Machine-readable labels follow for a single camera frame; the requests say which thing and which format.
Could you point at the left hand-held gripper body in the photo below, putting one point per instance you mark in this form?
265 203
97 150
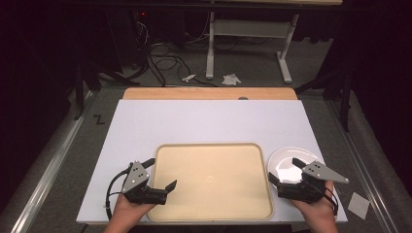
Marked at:
137 183

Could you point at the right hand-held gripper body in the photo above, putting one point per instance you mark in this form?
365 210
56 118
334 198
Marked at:
312 183

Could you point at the white round plate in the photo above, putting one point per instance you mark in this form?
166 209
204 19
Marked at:
286 161

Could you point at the beige plastic tray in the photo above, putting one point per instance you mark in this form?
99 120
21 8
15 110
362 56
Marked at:
212 181

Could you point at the person's right hand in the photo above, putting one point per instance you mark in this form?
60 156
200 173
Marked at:
315 207

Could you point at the person's left hand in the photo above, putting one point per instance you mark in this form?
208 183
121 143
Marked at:
128 207

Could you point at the white square paper sheet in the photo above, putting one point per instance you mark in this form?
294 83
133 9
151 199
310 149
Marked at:
358 205

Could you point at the white table board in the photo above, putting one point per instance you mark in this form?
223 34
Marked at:
207 123

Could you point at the black metal stand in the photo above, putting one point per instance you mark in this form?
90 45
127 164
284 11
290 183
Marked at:
343 93
81 87

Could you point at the wooden table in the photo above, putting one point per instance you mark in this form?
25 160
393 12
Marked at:
207 93

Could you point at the small white paper scrap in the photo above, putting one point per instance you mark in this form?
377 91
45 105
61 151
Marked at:
188 77

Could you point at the crumpled white paper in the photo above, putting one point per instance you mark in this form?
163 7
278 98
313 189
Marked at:
231 79

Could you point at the aluminium floor rail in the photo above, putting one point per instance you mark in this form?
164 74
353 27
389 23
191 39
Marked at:
359 161
48 176

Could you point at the white metal desk frame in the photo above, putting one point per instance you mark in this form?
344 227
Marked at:
249 29

